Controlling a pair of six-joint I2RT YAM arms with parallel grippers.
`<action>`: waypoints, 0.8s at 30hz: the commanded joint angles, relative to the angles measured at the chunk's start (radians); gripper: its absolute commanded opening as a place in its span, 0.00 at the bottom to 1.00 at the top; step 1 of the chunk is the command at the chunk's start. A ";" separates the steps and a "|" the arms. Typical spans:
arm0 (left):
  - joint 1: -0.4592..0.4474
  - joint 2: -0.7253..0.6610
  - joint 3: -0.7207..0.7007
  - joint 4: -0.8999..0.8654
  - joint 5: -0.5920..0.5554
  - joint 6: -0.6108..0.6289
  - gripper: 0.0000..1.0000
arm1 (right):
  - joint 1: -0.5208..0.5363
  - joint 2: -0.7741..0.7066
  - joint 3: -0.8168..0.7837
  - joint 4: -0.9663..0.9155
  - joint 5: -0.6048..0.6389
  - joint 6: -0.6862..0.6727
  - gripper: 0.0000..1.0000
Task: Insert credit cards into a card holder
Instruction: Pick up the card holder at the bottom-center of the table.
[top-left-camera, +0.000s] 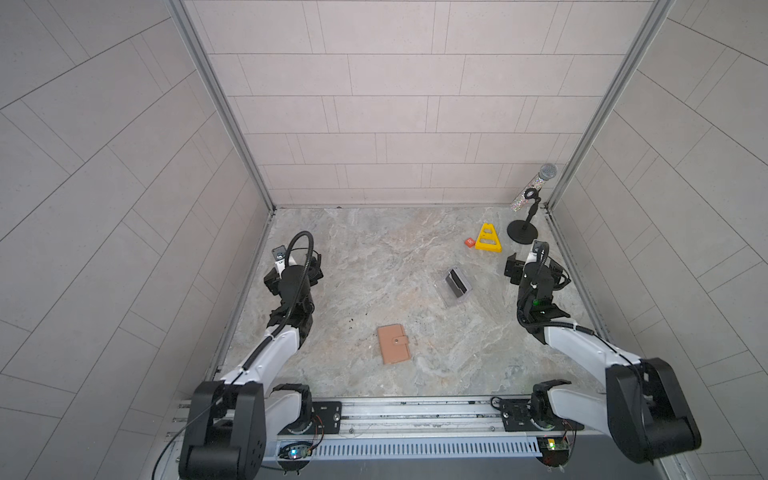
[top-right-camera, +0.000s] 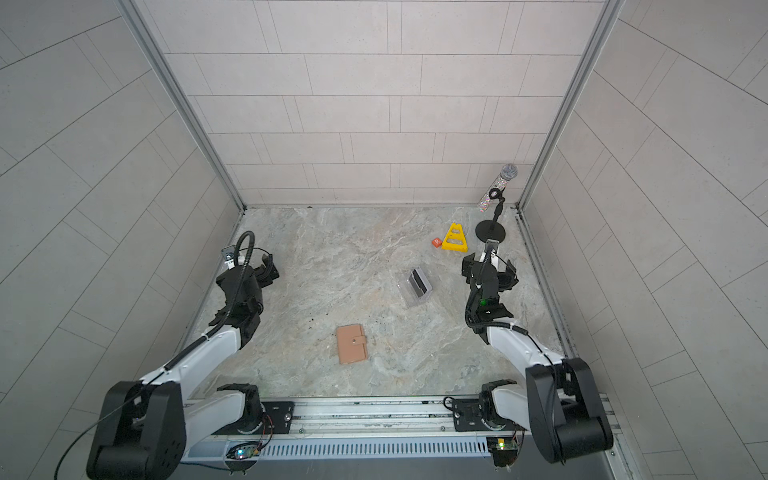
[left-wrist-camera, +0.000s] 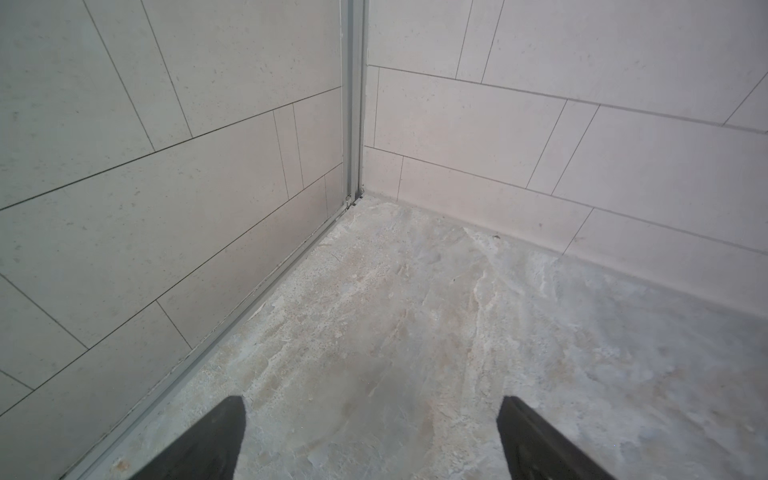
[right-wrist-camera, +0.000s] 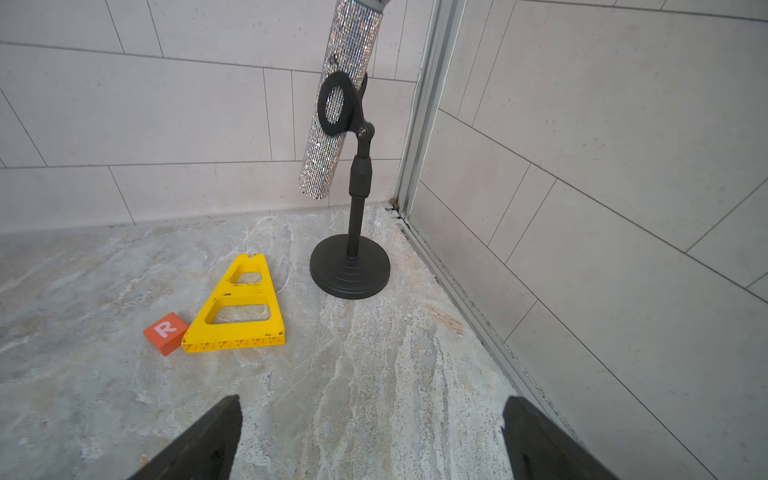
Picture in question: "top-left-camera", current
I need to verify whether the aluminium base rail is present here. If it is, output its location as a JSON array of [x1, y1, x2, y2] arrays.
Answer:
[[157, 394, 679, 480]]

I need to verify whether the right circuit board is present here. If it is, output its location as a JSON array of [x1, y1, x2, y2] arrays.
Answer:
[[537, 437, 571, 468]]

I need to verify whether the stack of black cards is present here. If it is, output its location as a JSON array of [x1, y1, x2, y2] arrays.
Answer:
[[445, 269, 470, 298]]

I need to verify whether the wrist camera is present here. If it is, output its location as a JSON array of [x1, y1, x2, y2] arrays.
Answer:
[[271, 245, 287, 275], [526, 240, 550, 264]]

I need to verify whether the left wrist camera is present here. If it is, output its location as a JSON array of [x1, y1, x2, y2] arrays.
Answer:
[[271, 245, 287, 275]]

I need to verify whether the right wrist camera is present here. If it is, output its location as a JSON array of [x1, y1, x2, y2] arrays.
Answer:
[[526, 240, 550, 264]]

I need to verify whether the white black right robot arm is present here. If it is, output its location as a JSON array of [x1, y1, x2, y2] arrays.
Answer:
[[504, 242, 702, 463]]

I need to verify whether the tan leather card holder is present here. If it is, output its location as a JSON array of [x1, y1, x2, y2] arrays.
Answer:
[[377, 324, 411, 365]]

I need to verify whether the yellow triangular plastic block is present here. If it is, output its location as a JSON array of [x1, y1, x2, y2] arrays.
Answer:
[[474, 223, 503, 253]]

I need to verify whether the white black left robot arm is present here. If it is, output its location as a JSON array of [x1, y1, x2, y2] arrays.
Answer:
[[178, 246, 323, 479]]

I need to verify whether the glitter microphone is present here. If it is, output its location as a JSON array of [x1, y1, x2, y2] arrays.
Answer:
[[511, 163, 557, 212]]

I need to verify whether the left green circuit board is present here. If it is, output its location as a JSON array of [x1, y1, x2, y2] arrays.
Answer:
[[278, 442, 314, 461]]

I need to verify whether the black microphone stand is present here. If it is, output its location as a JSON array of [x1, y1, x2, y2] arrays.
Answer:
[[507, 187, 541, 245]]

